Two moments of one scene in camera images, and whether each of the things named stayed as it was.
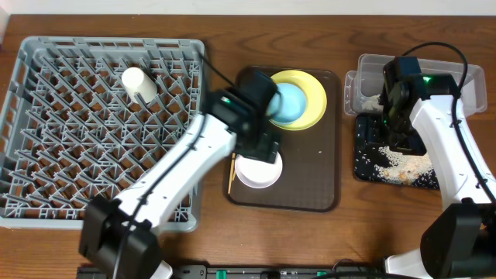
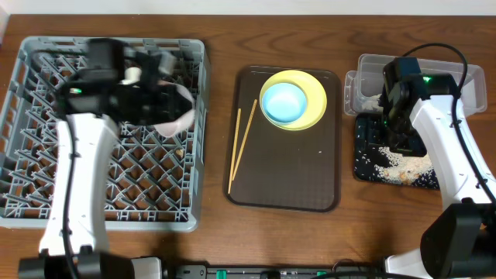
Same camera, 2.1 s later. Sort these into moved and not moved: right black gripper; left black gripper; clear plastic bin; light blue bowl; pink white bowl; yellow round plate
Moved: left black gripper; pink white bowl
Not moved: yellow round plate; clear plastic bin; right black gripper; light blue bowl
